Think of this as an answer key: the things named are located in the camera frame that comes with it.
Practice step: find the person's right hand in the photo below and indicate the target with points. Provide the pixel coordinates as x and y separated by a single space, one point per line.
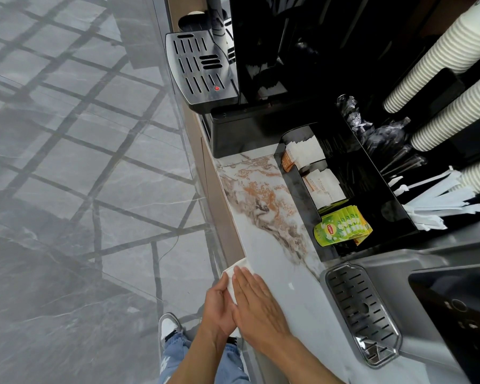
260 315

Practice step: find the person's left hand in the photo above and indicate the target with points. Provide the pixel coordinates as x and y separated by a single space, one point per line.
218 307

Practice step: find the person's left thumb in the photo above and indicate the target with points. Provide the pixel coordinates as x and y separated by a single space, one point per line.
225 284

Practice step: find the person's right middle finger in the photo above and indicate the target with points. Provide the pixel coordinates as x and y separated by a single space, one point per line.
248 285

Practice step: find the person's right little finger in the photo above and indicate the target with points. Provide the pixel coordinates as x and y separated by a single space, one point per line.
272 299

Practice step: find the white paper napkin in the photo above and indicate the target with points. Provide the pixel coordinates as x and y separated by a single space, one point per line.
239 263

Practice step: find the person's left forearm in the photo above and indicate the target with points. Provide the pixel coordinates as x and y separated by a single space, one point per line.
198 359

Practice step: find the person's right forearm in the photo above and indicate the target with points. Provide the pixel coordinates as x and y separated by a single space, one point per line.
300 363

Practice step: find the white sneaker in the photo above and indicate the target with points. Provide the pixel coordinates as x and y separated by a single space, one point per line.
168 325

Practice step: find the wooden counter cabinet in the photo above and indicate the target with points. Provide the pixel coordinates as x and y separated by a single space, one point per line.
224 211

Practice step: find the blue denim jeans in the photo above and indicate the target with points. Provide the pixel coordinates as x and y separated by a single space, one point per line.
176 355

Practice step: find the chrome ribbed drip tray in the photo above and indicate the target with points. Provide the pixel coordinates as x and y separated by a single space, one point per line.
362 311

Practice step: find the stack of green tea packets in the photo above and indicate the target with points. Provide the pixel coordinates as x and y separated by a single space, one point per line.
342 227

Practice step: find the stack of white sugar packets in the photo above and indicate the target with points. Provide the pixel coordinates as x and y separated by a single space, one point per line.
324 189
306 153

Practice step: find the black condiment organizer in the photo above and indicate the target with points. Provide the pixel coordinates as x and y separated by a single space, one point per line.
356 183

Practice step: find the grey water dispenser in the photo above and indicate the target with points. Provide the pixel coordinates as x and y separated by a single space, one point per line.
428 299

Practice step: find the bunch of black wrapped stirrers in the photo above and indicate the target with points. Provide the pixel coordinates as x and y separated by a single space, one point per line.
384 143

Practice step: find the bunch of white wrapped straws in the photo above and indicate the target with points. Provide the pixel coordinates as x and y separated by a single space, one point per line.
440 201

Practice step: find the steel slotted drip tray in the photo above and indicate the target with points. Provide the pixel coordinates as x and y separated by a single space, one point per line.
200 67

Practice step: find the black coffee machine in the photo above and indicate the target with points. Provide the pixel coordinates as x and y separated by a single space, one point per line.
288 51

